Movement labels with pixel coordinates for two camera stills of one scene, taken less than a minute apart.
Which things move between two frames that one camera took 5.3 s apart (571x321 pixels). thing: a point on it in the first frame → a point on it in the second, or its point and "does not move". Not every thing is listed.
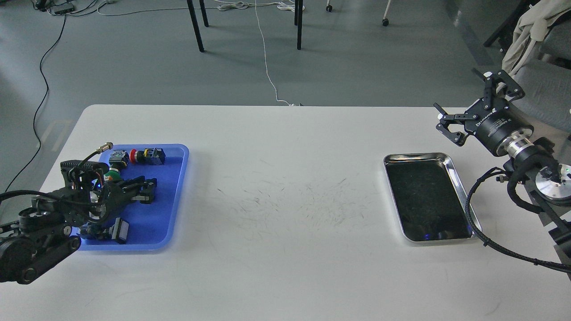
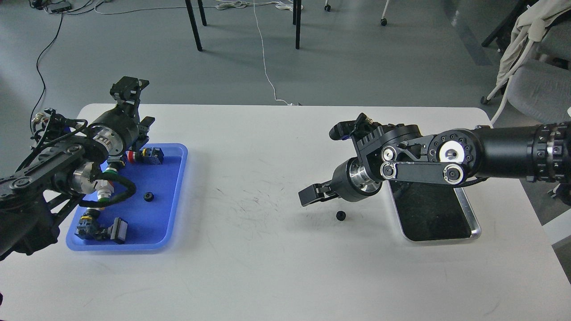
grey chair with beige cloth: [537, 37] does not move
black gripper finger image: [138, 183] → [126, 92]
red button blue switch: [151, 156] does not move
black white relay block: [118, 231] does not move
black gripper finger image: [143, 199] → [142, 128]
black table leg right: [298, 8] does not move
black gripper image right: [496, 122] → [350, 182]
